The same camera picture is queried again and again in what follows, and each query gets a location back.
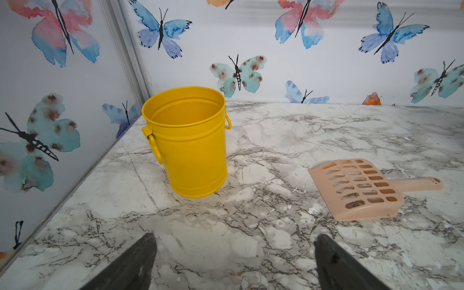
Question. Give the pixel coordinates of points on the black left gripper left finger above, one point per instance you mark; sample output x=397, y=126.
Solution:
x=131, y=271

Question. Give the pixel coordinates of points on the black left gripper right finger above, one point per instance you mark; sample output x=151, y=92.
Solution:
x=338, y=270

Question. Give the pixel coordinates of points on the beige plastic slotted scoop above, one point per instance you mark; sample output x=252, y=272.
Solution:
x=355, y=190

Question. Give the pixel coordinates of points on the yellow cup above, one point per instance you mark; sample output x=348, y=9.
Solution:
x=186, y=132

